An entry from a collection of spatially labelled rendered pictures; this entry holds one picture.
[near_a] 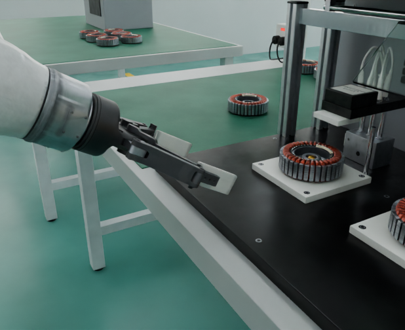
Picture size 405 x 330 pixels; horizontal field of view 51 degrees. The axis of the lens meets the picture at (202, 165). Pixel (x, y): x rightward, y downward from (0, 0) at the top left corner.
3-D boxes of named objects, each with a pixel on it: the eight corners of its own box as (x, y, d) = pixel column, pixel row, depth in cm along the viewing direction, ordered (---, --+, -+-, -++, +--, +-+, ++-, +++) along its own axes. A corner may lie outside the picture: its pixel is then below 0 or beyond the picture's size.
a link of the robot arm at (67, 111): (25, 150, 47) (75, 165, 51) (57, 74, 46) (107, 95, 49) (14, 126, 54) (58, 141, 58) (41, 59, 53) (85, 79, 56)
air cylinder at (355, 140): (371, 169, 80) (376, 142, 78) (341, 156, 86) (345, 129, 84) (390, 164, 83) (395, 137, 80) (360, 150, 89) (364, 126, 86)
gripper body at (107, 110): (59, 135, 57) (120, 156, 63) (75, 158, 51) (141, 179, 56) (82, 84, 56) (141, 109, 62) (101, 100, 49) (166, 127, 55)
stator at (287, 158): (307, 189, 71) (309, 169, 69) (266, 164, 80) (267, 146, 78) (355, 175, 76) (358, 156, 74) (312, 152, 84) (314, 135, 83)
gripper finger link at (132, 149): (122, 126, 56) (109, 126, 51) (157, 144, 56) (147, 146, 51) (115, 142, 57) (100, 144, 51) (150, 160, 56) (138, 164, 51)
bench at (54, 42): (40, 228, 201) (10, 68, 169) (-1, 117, 347) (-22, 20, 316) (238, 177, 249) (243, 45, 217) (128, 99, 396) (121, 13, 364)
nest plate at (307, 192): (305, 203, 69) (306, 197, 68) (251, 169, 81) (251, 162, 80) (371, 183, 75) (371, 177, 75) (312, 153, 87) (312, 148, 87)
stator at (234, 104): (266, 118, 114) (267, 104, 112) (225, 115, 116) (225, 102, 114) (269, 105, 124) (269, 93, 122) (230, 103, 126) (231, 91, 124)
